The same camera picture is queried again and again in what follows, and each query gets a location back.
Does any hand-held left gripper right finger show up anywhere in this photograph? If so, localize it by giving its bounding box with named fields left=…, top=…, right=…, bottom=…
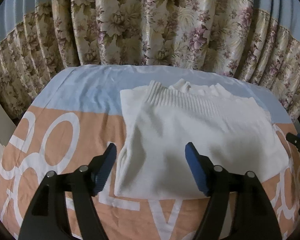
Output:
left=185, top=142, right=282, bottom=240

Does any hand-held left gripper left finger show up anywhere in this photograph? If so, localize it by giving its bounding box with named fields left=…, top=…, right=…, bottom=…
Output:
left=19, top=142, right=117, bottom=240

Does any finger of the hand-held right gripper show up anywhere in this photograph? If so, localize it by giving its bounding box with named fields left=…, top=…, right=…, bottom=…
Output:
left=286, top=133, right=300, bottom=146

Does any white knit sweater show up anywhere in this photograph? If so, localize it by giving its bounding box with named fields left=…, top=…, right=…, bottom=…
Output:
left=114, top=79, right=290, bottom=198

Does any printed peach and blue blanket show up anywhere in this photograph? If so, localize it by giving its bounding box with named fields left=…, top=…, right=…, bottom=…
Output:
left=0, top=65, right=300, bottom=240

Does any floral and blue curtain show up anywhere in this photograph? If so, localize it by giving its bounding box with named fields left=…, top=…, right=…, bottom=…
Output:
left=0, top=0, right=300, bottom=123

